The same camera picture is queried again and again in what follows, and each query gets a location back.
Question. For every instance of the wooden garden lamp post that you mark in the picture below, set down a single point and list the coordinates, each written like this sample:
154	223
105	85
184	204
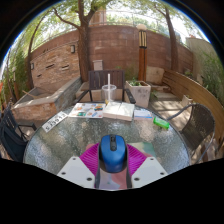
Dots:
142	60

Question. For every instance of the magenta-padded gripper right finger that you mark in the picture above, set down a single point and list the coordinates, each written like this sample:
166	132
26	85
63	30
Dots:
148	172

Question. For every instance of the curved wooden bench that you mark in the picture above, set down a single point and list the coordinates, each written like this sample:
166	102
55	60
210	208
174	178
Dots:
186	88

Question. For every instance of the small green box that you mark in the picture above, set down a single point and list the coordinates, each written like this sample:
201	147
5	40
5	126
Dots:
161	123

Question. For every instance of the black slatted rocking chair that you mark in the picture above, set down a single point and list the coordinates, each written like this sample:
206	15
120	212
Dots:
10	140

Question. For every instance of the grey wall utility box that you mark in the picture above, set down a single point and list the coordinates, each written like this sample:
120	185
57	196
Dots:
98	65

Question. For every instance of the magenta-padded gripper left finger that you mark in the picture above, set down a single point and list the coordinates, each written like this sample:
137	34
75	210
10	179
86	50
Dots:
76	173

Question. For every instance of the colourful picture sheet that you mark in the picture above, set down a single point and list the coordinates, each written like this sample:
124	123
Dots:
86	110

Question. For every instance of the dark wooden slatted chair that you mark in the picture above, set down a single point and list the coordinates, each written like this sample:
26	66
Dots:
96	80

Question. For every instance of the clear plastic cup with straw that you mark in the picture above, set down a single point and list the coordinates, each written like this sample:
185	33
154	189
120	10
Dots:
109	95

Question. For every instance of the slim leaning tree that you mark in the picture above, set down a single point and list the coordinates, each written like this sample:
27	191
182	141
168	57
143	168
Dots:
173	43

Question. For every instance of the thick forked tree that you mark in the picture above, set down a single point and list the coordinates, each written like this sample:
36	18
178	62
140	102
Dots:
84	50

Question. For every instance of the brown wicker metal chair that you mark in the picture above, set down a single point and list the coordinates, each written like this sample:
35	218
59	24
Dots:
200	125

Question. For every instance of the dark wall lamp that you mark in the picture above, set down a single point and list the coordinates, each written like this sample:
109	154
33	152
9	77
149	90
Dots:
32	66
72	49

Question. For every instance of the small blue white booklet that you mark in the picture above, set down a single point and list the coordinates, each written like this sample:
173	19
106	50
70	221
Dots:
143	115

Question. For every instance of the blue and black computer mouse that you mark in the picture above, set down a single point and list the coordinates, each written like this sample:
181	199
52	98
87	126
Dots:
113	155

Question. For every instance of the floral pastel mouse pad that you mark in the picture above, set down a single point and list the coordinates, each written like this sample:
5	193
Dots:
146	148

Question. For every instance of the beige concrete planter box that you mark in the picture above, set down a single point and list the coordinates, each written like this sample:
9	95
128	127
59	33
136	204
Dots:
140	95

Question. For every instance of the stone raised garden bed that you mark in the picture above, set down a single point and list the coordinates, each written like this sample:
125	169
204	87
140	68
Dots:
43	106

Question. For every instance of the white open book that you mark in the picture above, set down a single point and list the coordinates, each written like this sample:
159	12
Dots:
118	110

